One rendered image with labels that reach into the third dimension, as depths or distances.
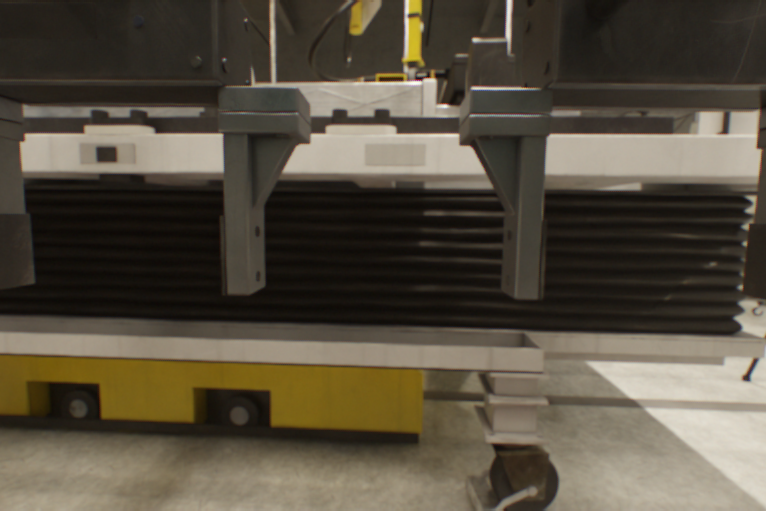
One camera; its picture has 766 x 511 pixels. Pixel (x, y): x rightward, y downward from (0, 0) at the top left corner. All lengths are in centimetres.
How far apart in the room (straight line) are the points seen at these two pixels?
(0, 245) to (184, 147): 52
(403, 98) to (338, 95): 14
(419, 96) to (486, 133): 73
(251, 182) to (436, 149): 50
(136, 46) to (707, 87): 26
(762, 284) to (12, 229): 40
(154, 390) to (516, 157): 136
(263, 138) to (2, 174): 14
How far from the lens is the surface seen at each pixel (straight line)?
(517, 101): 21
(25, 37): 26
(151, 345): 106
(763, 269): 29
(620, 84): 22
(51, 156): 92
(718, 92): 26
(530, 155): 21
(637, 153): 78
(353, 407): 128
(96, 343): 113
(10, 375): 175
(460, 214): 99
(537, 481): 112
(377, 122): 70
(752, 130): 355
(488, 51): 79
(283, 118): 21
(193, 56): 22
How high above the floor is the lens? 70
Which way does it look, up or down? 5 degrees down
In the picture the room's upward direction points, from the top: 1 degrees clockwise
